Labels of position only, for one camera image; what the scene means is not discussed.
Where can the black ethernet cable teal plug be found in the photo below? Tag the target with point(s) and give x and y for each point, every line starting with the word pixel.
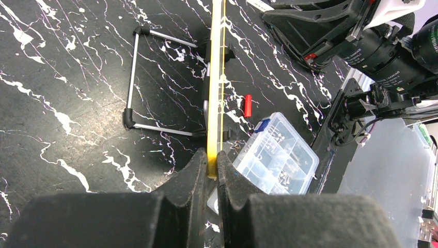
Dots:
pixel 295 56

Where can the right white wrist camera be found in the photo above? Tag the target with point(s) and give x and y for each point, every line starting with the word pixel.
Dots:
pixel 388 10

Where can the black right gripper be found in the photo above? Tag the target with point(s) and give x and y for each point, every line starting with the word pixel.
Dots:
pixel 321 29

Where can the clear plastic screw box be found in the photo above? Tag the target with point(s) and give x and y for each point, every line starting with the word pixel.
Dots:
pixel 276 159

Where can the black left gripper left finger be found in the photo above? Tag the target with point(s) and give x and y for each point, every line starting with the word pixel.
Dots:
pixel 173 215

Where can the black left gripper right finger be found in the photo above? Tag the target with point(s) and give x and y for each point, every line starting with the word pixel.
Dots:
pixel 252 218

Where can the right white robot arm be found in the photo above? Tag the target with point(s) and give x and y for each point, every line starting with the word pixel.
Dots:
pixel 389 102

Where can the white red whiteboard marker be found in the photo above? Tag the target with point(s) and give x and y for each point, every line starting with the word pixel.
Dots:
pixel 260 5

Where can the yellow framed whiteboard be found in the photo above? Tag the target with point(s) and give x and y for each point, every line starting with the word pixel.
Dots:
pixel 216 87

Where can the red marker cap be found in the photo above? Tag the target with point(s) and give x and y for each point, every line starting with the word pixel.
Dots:
pixel 248 106

